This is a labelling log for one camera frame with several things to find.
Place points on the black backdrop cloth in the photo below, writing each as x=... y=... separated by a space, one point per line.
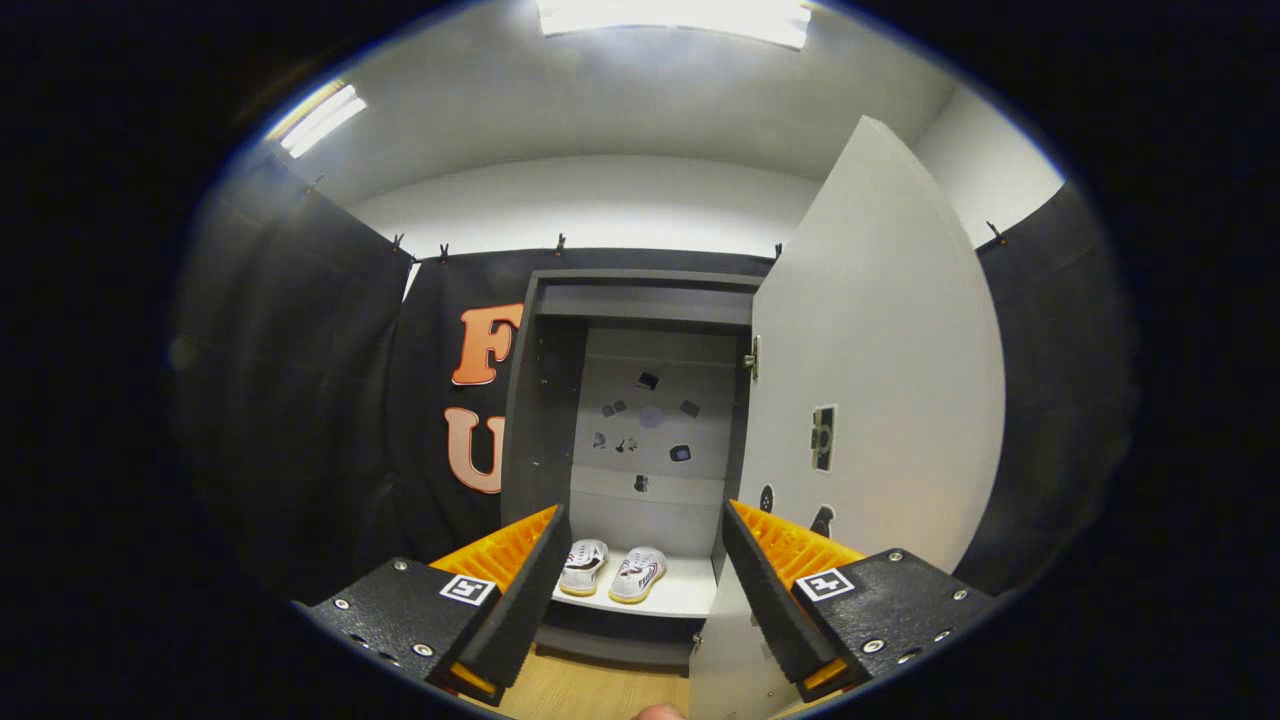
x=300 y=400

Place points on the beige shoe cabinet door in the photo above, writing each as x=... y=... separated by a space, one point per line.
x=900 y=350

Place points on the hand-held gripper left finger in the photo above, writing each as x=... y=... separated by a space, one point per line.
x=525 y=610

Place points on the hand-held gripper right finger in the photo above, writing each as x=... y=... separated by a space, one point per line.
x=770 y=600

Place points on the grey shoe cabinet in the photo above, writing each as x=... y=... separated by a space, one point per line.
x=545 y=420

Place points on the white striped shoe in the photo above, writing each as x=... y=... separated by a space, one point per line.
x=640 y=575
x=583 y=565

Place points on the small ceiling light panel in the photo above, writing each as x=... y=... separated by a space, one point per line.
x=325 y=120

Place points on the white cabinet shelf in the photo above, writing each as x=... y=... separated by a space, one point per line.
x=685 y=595

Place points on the large ceiling light panel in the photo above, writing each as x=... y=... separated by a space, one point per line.
x=680 y=20

